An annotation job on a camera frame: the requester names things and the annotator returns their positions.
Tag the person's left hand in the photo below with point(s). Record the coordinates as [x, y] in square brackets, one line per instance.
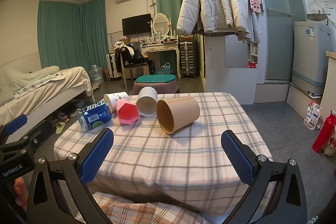
[21, 193]

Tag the wide green curtain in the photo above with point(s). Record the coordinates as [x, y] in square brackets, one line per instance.
[59, 32]

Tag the small red container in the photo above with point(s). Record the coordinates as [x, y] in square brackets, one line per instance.
[251, 65]

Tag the plain white cup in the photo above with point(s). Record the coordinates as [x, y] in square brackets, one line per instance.
[147, 102]

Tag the blue gum bottle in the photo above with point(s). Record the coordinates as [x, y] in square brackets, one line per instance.
[95, 115]

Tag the silver suitcase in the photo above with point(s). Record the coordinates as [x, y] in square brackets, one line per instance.
[188, 60]

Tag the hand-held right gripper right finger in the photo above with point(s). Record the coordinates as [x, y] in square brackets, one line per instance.
[238, 158]

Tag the green topped stool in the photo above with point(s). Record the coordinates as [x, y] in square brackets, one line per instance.
[157, 86]

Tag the brown paper cup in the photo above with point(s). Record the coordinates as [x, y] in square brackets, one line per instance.
[181, 112]

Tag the green seat cushion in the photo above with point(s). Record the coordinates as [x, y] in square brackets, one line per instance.
[155, 79]

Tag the wooden chair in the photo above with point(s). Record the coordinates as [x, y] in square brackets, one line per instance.
[134, 66]

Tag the clear plastic cup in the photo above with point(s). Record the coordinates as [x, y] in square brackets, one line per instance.
[80, 120]

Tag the pile of clothes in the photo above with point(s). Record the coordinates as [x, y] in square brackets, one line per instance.
[130, 52]

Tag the black television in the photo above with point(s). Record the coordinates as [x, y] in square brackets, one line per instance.
[136, 24]

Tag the person's leg in plaid trousers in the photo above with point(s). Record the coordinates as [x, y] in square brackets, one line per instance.
[126, 211]

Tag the red bag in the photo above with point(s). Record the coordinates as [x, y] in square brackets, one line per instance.
[105, 74]

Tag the grey sneaker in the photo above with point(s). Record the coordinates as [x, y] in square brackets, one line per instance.
[62, 117]

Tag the pale green blanket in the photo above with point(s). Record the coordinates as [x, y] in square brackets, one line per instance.
[26, 78]

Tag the plaid tablecloth table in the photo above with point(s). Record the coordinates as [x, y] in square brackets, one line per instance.
[157, 158]

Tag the green slipper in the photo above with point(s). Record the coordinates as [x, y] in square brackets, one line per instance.
[60, 128]

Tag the white leaf-print cup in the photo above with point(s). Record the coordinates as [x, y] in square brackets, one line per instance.
[115, 99]

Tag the frosted glass sliding door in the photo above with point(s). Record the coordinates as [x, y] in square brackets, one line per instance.
[275, 37]

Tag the oval white vanity mirror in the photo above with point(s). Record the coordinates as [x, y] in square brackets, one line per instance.
[160, 24]

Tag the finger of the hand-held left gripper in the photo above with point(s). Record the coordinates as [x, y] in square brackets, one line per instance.
[15, 124]

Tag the grey hanging garment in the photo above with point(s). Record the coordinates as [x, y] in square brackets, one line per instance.
[253, 27]

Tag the white and pink packet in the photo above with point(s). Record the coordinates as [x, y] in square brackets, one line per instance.
[313, 115]

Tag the blue plastic basket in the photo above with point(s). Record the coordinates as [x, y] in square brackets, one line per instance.
[162, 70]

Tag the white suitcase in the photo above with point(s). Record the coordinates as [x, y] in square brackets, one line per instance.
[111, 66]

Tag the narrow green curtain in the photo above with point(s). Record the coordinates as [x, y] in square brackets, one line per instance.
[93, 29]

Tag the bed with cream sheet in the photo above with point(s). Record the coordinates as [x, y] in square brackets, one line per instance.
[50, 92]

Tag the white dressing table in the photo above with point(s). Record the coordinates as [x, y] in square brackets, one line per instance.
[160, 48]

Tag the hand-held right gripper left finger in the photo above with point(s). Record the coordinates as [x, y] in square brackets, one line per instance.
[96, 158]

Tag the clear water jug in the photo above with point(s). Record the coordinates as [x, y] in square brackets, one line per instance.
[96, 75]

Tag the pink faceted cup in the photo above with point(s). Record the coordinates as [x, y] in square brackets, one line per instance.
[127, 115]

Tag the white cartoon-print bottle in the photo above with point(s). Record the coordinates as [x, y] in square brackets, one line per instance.
[331, 148]

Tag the red thermos bottle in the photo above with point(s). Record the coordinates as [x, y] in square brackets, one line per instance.
[324, 132]

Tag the white board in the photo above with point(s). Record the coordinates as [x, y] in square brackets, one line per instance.
[299, 99]

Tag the white washing machine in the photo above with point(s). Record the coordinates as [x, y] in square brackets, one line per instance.
[309, 56]

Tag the striped pillow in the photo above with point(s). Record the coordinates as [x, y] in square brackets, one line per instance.
[5, 94]

